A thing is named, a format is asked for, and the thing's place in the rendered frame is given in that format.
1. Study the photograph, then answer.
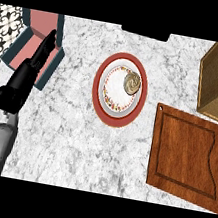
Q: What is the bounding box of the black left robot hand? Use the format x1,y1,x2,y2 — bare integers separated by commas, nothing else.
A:
0,21,59,121

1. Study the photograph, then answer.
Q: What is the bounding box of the brown wooden cutting board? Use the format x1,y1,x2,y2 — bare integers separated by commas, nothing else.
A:
140,101,218,214

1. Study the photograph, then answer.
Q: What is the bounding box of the pink and teal box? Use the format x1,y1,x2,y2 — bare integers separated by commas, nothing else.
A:
0,5,72,95

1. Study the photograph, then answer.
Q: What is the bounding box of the red rimmed white plate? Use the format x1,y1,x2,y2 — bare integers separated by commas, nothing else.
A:
85,47,155,133

